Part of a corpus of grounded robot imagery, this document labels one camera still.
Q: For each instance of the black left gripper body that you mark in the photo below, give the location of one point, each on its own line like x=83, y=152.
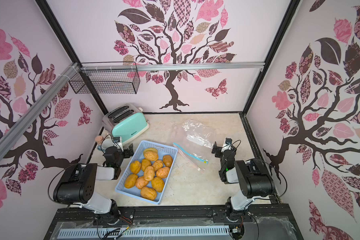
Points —
x=123, y=155

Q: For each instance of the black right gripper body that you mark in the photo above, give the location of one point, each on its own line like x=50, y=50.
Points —
x=217, y=150

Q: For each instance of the wrinkled orange potato top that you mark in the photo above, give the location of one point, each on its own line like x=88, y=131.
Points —
x=151, y=155

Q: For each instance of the clear blue zipper bag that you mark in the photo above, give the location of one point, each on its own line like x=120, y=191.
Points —
x=207, y=135

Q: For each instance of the orange potato tall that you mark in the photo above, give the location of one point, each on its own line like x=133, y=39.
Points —
x=149, y=173

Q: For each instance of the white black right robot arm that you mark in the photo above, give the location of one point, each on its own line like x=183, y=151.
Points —
x=253, y=178

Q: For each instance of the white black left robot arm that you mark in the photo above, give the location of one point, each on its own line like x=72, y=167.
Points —
x=77, y=184

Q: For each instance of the clear pink zipper bag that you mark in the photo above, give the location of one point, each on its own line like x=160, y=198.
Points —
x=189, y=145

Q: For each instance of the orange potato left upper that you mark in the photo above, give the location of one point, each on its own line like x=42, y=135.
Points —
x=135, y=167

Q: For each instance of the white blue ceramic mug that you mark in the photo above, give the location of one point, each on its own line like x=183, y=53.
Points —
x=107, y=143

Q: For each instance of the orange potato centre small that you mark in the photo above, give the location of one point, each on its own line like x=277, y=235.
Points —
x=145, y=163

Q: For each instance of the yellow-green potato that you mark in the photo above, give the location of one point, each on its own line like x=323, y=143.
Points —
x=151, y=149

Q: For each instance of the small pink cup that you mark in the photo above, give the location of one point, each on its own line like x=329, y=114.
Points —
x=99, y=140

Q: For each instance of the orange potato left lower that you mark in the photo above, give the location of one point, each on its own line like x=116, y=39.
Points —
x=130, y=181

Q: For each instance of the orange potato centre right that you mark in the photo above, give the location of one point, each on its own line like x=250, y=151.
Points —
x=158, y=165

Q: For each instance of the mint green silver toaster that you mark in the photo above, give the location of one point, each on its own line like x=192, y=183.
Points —
x=125, y=122

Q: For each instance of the reddish potato lower centre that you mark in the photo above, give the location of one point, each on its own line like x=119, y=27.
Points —
x=141, y=182

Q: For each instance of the reddish orange potato right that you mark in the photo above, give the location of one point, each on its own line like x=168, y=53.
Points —
x=163, y=172

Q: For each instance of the brown potato right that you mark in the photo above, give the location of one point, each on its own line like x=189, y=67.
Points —
x=167, y=160

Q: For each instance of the orange potato lower right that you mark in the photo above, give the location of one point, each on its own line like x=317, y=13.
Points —
x=158, y=184

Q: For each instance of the white slotted cable duct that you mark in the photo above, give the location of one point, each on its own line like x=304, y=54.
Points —
x=145, y=233

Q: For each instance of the black wire wall basket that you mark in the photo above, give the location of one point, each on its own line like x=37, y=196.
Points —
x=106, y=78

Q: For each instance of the black base frame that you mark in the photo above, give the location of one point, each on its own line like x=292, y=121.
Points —
x=261, y=222

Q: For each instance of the aluminium rail back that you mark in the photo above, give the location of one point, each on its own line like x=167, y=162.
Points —
x=177, y=67

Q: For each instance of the aluminium rail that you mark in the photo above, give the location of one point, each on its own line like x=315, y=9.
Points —
x=20, y=127
x=177, y=67

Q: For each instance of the aluminium rail left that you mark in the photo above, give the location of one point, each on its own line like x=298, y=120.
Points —
x=20, y=127

